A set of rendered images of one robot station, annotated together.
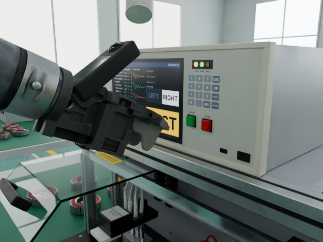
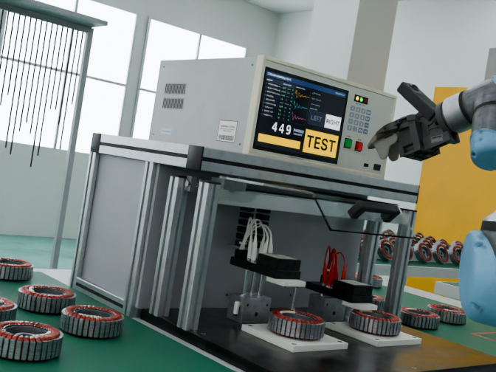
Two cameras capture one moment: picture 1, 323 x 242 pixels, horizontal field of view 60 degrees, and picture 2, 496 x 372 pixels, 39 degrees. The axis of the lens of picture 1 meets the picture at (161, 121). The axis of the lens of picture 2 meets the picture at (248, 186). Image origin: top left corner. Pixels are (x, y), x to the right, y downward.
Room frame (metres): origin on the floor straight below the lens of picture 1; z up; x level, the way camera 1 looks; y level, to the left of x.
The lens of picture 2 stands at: (0.71, 1.54, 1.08)
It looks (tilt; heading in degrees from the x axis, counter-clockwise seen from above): 1 degrees down; 271
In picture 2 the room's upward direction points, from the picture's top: 9 degrees clockwise
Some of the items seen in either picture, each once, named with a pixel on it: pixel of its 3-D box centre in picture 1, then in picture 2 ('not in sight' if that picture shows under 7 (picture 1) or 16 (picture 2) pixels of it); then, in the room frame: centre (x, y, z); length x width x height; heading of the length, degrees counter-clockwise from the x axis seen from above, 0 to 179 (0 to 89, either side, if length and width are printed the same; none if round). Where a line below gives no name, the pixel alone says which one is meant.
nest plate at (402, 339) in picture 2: not in sight; (373, 333); (0.41, 0.02, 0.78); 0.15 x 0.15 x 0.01; 41
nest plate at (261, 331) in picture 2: not in sight; (294, 336); (0.59, 0.17, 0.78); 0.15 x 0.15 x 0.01; 41
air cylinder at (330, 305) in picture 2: not in sight; (326, 306); (0.50, -0.09, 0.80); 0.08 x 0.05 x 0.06; 41
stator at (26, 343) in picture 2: not in sight; (25, 340); (1.03, 0.47, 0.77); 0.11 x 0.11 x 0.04
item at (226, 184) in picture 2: not in sight; (228, 185); (0.77, 0.10, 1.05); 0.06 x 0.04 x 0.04; 41
